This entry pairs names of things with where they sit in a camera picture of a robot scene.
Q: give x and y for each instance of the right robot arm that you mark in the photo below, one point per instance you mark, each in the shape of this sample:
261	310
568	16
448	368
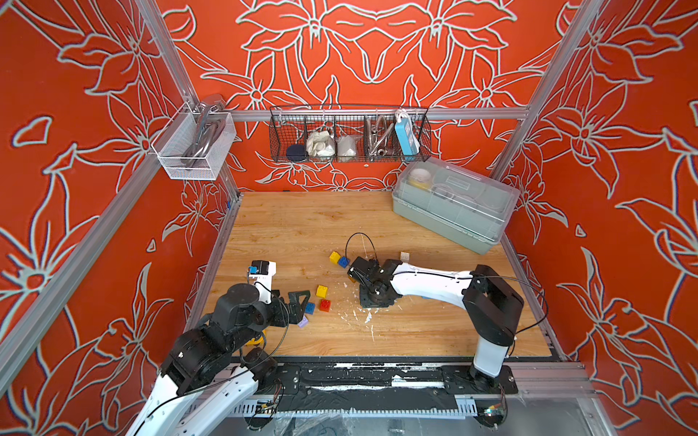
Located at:
494	307

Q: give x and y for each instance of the red lego brick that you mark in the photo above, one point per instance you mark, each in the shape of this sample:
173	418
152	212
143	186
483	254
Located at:
325	305

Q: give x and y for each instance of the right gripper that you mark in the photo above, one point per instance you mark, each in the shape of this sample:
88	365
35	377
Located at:
364	304

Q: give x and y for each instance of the lilac lego brick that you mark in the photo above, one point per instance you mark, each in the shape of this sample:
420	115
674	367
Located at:
302	322

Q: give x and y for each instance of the clear plastic bin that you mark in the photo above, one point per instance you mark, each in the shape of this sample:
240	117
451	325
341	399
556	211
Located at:
195	146

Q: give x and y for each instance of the yellow tape measure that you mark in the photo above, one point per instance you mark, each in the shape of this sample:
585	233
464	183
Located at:
260	340

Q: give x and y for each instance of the black wire basket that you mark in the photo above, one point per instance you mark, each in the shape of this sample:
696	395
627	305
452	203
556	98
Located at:
363	133

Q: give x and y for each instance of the grey lidded storage box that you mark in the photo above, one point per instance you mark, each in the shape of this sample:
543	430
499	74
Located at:
462	206

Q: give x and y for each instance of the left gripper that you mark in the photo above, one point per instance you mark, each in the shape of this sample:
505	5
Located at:
284	317

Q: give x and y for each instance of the yellow lego brick far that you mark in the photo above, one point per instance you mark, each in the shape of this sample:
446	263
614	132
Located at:
335	258

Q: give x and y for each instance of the white cloth in basket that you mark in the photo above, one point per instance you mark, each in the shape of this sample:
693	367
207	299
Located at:
320	144

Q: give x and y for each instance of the yellow sloped lego brick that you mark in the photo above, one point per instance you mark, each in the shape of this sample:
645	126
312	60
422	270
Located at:
322	291

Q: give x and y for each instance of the light blue box in basket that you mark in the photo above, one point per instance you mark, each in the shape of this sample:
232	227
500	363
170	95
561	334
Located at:
405	133

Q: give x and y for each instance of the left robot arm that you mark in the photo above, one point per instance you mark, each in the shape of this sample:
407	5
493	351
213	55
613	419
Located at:
206	376

